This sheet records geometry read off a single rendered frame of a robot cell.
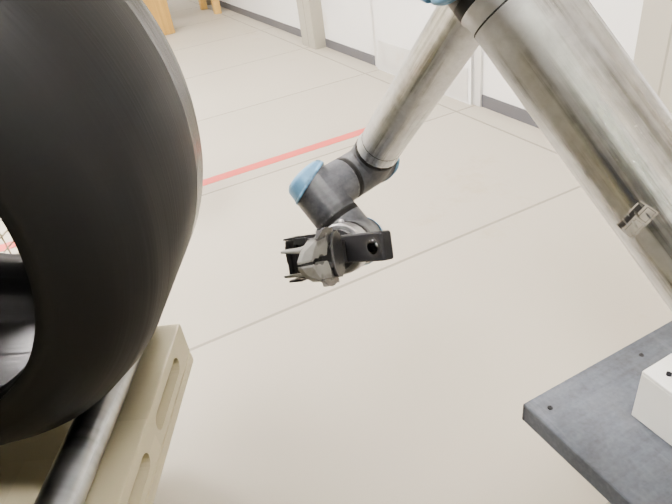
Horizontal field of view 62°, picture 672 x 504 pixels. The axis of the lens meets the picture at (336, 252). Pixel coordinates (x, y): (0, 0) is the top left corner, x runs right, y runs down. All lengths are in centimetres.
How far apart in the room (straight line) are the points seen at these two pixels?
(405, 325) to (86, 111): 173
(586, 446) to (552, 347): 104
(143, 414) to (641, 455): 73
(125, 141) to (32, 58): 9
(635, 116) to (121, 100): 48
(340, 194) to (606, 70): 58
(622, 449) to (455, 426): 82
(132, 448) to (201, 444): 114
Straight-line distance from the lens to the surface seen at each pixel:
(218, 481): 177
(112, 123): 49
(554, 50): 64
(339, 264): 89
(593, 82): 64
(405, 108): 99
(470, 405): 183
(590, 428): 104
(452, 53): 90
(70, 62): 48
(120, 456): 74
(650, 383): 101
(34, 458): 88
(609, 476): 99
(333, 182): 108
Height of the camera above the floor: 139
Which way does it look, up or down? 34 degrees down
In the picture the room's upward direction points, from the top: 8 degrees counter-clockwise
